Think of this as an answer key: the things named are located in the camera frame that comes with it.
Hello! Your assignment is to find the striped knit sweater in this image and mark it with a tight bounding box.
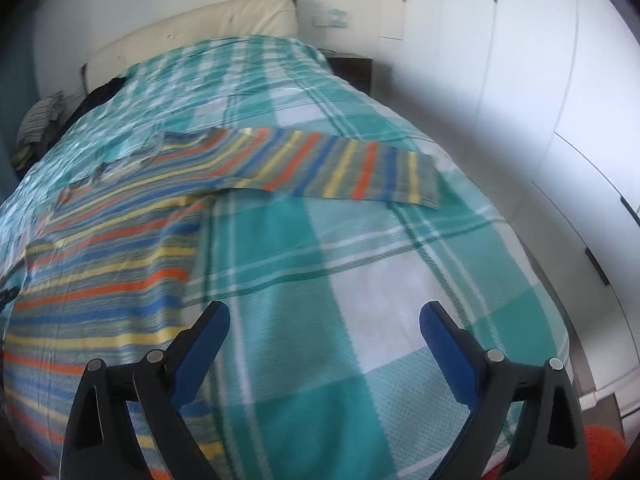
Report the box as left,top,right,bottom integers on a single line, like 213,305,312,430
3,128,439,471

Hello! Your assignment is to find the folded striped clothes pile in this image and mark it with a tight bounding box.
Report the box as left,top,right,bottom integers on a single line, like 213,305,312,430
12,92,65,172

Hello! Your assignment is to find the orange knit cloth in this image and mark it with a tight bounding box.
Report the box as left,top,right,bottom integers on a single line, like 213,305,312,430
585,425,627,480

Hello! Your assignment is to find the teal plaid bedspread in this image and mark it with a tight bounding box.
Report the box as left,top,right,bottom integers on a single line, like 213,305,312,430
1,36,570,479

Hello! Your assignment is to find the black garment on bed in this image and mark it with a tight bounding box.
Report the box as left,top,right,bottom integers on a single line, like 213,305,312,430
61,77,127,132

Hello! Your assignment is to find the white wardrobe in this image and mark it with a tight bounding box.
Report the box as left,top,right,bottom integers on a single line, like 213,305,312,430
380,0,639,413

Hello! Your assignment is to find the dark wooden nightstand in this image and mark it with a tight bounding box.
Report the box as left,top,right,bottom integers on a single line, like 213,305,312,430
320,49,373,96

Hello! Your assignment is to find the cream padded headboard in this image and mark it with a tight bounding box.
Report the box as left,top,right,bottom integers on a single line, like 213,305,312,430
81,0,299,92

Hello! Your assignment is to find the wall socket with sticker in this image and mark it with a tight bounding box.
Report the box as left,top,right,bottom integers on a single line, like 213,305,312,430
311,8,349,28

